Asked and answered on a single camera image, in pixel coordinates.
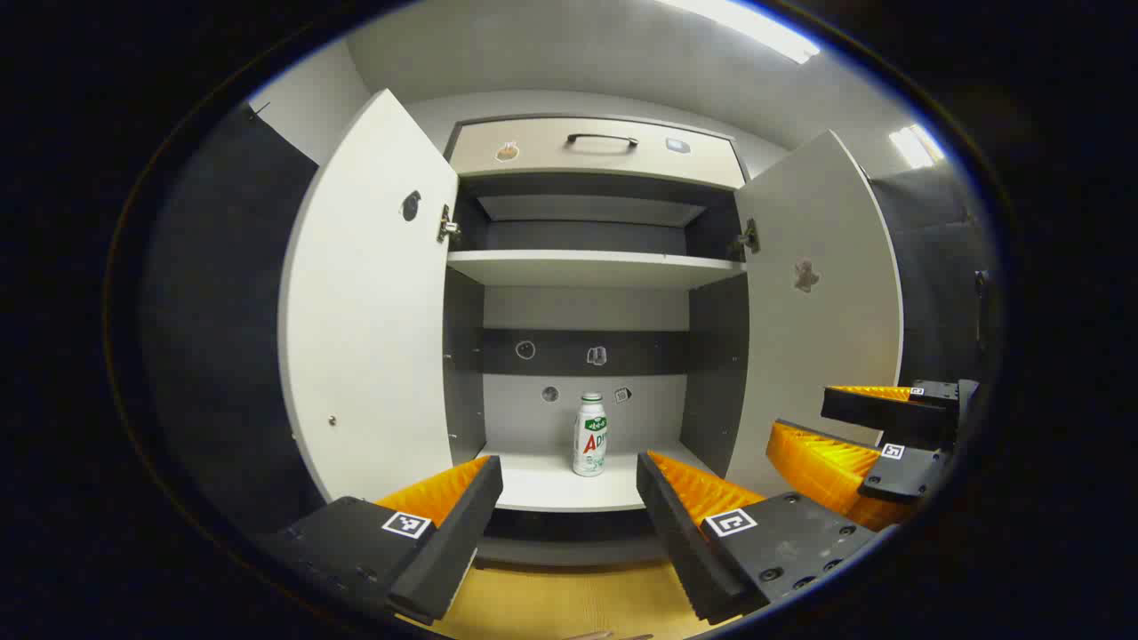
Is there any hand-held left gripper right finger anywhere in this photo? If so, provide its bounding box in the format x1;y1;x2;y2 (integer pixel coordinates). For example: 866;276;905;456
636;451;890;626

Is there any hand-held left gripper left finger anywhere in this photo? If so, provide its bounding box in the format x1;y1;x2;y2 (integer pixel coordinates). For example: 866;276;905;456
258;455;504;626

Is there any white cabinet door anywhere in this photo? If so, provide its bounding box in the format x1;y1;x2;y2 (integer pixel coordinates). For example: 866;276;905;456
277;88;461;505
725;130;906;499

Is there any white bottle green label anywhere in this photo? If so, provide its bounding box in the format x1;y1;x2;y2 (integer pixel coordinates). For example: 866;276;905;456
572;392;609;478

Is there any grey white cabinet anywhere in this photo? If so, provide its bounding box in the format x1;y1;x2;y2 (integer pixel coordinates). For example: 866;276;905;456
442;114;752;570

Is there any white cabinet shelf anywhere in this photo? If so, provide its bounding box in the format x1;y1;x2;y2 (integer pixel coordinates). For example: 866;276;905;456
446;249;746;290

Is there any small ceiling light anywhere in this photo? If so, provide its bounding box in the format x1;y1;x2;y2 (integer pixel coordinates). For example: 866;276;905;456
889;123;945;170

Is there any long ceiling light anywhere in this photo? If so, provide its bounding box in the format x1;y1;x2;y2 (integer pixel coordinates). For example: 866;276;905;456
658;0;821;65

